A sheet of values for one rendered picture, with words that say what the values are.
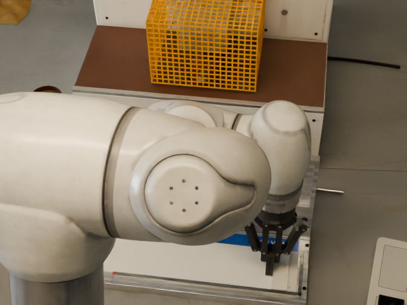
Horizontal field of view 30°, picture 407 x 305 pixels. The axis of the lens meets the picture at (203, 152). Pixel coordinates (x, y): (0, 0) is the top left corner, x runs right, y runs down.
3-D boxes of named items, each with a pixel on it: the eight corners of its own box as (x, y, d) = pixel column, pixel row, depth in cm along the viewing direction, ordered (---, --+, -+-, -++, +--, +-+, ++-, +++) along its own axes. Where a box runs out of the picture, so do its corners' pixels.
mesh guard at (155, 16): (151, 83, 165) (145, 22, 153) (167, 24, 178) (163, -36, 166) (255, 92, 163) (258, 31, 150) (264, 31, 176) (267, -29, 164)
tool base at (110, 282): (89, 287, 155) (86, 277, 153) (111, 207, 169) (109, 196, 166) (304, 311, 151) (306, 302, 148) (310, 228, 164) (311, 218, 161)
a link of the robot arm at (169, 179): (283, 123, 80) (159, 106, 83) (256, 127, 62) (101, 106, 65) (266, 245, 81) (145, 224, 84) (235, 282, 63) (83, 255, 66)
